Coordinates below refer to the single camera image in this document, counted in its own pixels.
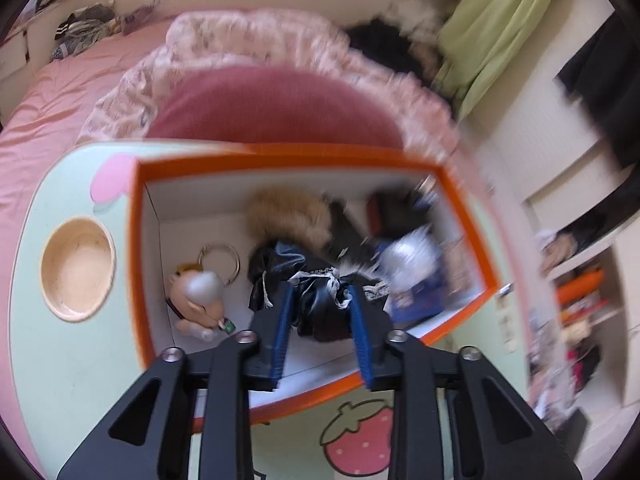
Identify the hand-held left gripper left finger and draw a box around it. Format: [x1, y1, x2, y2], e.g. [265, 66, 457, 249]
[56, 282, 296, 480]

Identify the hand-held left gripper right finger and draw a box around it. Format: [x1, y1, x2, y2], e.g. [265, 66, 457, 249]
[348, 284, 583, 480]

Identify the white bubble wrap packet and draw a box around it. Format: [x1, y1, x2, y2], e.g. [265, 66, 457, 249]
[377, 230, 438, 293]

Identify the chubby doll keychain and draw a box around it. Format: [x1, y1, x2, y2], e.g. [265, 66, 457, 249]
[165, 242, 242, 343]

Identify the brown fur scrunchie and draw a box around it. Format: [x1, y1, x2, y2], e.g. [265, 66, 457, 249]
[245, 186, 333, 256]

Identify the brown printed carton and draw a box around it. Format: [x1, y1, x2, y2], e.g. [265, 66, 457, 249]
[442, 237, 478, 303]

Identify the dark brown case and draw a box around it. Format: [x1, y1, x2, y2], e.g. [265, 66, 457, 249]
[366, 189, 433, 240]

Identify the orange cardboard box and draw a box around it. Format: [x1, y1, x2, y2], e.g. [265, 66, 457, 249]
[127, 142, 501, 426]

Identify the green cartoon desktop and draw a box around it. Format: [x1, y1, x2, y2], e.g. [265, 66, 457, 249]
[10, 140, 531, 480]

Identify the blue printed packet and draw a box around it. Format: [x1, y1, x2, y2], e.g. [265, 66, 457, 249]
[387, 245, 447, 322]

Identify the pink fleece blanket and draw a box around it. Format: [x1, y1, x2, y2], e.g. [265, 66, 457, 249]
[147, 67, 405, 152]

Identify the pink floral quilt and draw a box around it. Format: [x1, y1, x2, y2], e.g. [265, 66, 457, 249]
[80, 7, 461, 161]

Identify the black clothes pile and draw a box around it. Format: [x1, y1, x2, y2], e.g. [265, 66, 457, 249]
[345, 17, 443, 78]

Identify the pink bed sheet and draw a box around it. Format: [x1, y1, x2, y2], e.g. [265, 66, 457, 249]
[0, 20, 176, 461]

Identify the white clothes pile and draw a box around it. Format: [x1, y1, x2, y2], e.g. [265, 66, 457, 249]
[380, 0, 451, 46]

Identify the green hanging cloth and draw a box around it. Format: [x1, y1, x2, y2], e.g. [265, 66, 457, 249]
[432, 0, 586, 121]

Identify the striped clothes pile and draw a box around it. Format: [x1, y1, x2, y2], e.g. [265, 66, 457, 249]
[52, 4, 123, 61]

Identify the black hanging garment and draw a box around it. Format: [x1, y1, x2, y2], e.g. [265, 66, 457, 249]
[555, 10, 640, 171]

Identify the white wall shelf unit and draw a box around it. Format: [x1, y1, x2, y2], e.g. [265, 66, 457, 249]
[520, 160, 640, 411]

